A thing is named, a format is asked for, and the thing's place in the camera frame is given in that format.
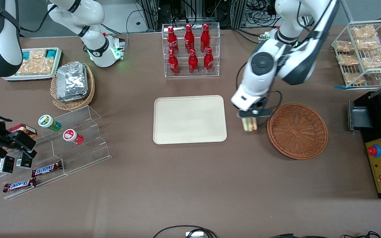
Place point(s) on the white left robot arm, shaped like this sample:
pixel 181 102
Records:
pixel 296 66

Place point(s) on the clear acrylic bottle rack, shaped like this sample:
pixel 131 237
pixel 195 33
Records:
pixel 217 49

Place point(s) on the cream rectangular tray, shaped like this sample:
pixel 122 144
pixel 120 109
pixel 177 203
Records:
pixel 187 120

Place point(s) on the black yellow control box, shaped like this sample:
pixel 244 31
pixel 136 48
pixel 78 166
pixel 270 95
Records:
pixel 375 115

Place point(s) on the bagged fried snack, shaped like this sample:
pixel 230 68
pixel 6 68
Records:
pixel 363 32
pixel 344 46
pixel 348 59
pixel 354 78
pixel 368 44
pixel 375 60

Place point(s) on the small silver device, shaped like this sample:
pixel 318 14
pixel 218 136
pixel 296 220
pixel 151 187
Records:
pixel 194 234

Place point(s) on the red brown carton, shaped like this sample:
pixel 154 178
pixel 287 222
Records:
pixel 28 129

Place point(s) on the white snack tray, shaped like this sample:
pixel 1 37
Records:
pixel 28 78

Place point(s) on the small black box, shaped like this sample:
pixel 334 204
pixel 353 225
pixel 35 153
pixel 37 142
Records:
pixel 23 161
pixel 6 164

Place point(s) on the red cola bottle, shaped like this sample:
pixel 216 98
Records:
pixel 173 64
pixel 208 62
pixel 172 41
pixel 205 39
pixel 193 64
pixel 189 39

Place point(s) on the brown round wicker basket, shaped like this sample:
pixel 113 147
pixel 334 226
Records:
pixel 298 132

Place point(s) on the clear acrylic step display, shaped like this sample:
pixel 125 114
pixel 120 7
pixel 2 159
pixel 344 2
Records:
pixel 88 155

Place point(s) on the triangular sandwich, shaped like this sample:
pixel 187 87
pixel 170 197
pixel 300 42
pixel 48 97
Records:
pixel 249 125

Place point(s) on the grey metal bracket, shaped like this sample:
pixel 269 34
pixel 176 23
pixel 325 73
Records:
pixel 359 117

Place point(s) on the green lidded cup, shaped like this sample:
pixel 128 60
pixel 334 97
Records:
pixel 48 122

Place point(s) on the red lidded cup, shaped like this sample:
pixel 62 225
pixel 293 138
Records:
pixel 71 136

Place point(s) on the snickers bar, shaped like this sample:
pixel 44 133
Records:
pixel 46 169
pixel 19 185

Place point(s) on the blue tape strip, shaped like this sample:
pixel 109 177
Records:
pixel 340 87

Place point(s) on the silver foil pack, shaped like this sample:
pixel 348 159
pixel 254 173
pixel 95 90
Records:
pixel 74 98
pixel 71 79

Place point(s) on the clear pack of crackers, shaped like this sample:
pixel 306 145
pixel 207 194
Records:
pixel 35 67
pixel 37 54

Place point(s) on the teal snack pack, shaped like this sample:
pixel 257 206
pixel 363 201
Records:
pixel 51 53
pixel 25 55

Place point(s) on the light oval wicker basket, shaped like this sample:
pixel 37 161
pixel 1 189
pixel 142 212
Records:
pixel 74 105

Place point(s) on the aluminium frame post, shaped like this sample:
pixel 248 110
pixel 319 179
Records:
pixel 238 13
pixel 150 15

